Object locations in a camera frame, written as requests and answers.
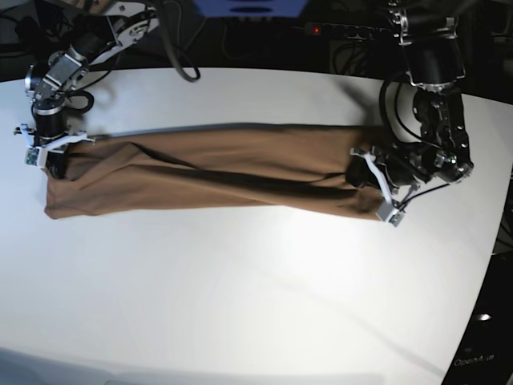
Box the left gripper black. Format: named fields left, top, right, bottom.
left=345, top=146, right=439, bottom=188

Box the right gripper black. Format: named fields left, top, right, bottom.
left=34, top=107, right=68, bottom=180

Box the tan brown T-shirt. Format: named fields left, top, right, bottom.
left=45, top=124, right=387, bottom=220

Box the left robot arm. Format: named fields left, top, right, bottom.
left=345, top=1, right=474, bottom=188

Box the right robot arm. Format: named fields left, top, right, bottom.
left=14, top=1, right=200, bottom=180

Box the black power strip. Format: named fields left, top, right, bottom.
left=303, top=22, right=394, bottom=41

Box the blue box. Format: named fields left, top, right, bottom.
left=194, top=0, right=308, bottom=18

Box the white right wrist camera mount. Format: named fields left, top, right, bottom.
left=14, top=124, right=95, bottom=169

